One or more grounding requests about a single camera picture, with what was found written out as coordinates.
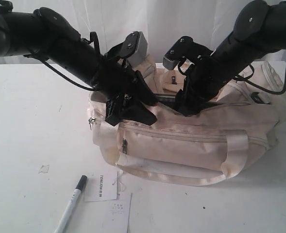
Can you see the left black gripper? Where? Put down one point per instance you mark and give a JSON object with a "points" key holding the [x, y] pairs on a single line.
{"points": [[112, 75]]}

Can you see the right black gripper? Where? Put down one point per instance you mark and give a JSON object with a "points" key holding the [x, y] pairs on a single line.
{"points": [[203, 81]]}

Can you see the cream fabric duffel bag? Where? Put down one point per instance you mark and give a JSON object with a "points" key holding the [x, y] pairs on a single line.
{"points": [[204, 149]]}

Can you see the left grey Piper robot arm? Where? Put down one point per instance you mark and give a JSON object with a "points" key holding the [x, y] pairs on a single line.
{"points": [[46, 35]]}

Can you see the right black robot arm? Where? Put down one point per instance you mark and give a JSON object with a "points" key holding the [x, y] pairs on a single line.
{"points": [[259, 29]]}

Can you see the white marker black cap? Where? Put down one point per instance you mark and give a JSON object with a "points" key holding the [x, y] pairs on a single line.
{"points": [[71, 204]]}

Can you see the white backdrop curtain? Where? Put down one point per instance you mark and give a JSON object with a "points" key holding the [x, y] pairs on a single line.
{"points": [[162, 22]]}

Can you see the white tag TONLION text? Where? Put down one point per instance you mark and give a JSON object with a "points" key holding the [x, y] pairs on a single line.
{"points": [[101, 186]]}

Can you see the clear tape scrap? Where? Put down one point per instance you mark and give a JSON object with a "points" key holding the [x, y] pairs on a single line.
{"points": [[44, 169]]}

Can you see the white square hang tag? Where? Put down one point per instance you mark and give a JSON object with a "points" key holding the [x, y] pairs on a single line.
{"points": [[117, 215]]}

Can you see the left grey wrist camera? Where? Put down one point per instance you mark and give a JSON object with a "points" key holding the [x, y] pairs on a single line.
{"points": [[134, 48]]}

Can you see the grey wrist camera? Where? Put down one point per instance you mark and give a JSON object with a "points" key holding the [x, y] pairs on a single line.
{"points": [[176, 54], [134, 48]]}

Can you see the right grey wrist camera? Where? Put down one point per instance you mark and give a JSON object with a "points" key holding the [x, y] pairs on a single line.
{"points": [[176, 54]]}

